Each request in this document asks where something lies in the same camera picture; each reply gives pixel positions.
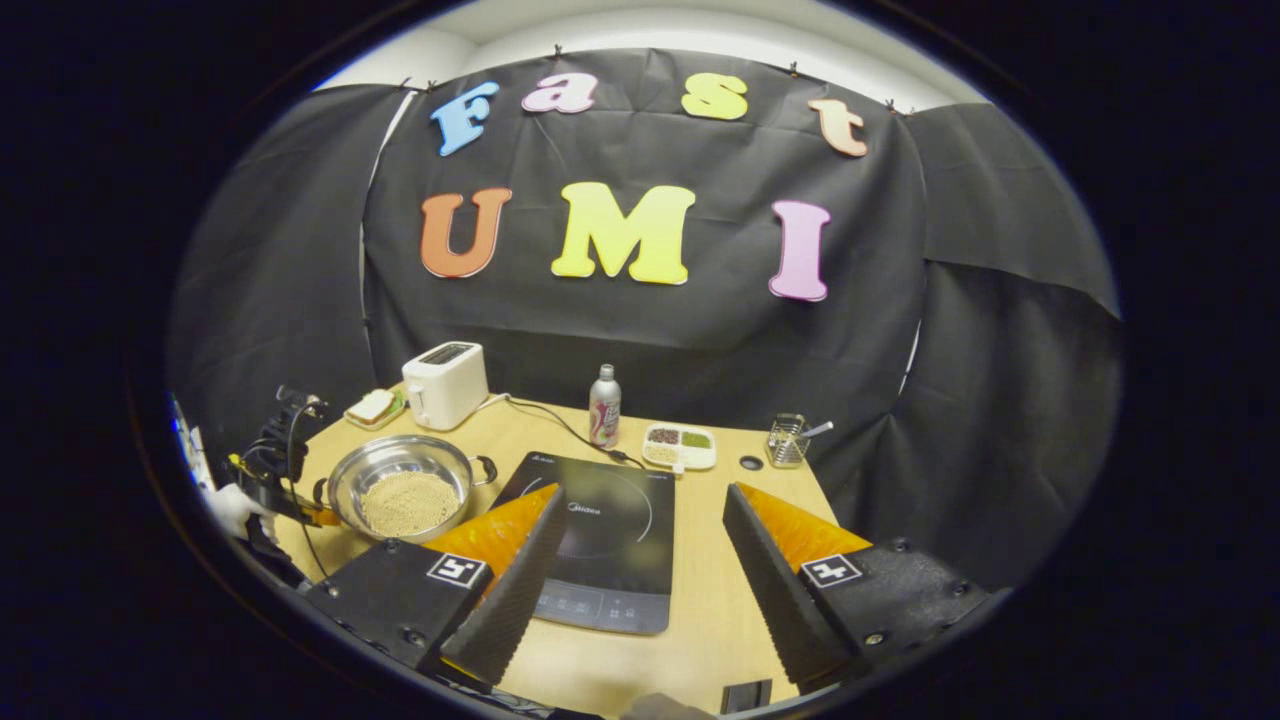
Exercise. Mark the heap of yellow soybeans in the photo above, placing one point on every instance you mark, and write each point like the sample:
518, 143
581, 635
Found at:
410, 503

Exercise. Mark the white divided dish of beans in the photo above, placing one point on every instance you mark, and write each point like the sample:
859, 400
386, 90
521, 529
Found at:
680, 448

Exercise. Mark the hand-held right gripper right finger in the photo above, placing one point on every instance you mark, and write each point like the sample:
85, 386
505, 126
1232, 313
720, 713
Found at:
785, 600

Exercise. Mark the sandwich with lettuce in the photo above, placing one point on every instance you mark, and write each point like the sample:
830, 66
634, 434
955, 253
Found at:
372, 404

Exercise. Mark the metal spoon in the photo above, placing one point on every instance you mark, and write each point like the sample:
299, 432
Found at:
815, 431

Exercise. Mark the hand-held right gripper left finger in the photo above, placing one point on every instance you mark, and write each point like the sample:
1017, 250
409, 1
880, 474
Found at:
505, 600

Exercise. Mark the silver bottle with pink label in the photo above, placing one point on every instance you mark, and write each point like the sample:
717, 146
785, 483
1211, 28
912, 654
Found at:
604, 410

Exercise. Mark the black backdrop cloth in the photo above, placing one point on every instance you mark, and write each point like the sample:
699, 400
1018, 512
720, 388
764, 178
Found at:
640, 350

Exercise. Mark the black induction cooktop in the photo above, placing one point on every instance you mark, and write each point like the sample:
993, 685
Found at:
620, 560

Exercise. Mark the white toaster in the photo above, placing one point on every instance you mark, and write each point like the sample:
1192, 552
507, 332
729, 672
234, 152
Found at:
445, 392

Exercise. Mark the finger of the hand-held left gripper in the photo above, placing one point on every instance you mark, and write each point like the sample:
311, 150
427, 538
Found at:
322, 517

